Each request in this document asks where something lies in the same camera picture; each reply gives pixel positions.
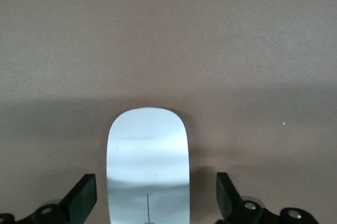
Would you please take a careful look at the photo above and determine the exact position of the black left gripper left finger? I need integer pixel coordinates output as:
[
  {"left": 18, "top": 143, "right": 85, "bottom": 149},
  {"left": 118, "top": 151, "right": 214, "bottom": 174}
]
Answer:
[{"left": 0, "top": 173, "right": 97, "bottom": 224}]

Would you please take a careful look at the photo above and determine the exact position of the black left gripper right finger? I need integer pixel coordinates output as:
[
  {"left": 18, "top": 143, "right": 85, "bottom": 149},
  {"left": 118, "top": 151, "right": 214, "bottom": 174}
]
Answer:
[{"left": 215, "top": 172, "right": 321, "bottom": 224}]

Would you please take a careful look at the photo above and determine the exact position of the white computer mouse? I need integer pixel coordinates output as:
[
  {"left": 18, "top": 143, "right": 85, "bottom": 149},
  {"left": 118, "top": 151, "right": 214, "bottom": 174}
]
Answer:
[{"left": 106, "top": 107, "right": 191, "bottom": 224}]

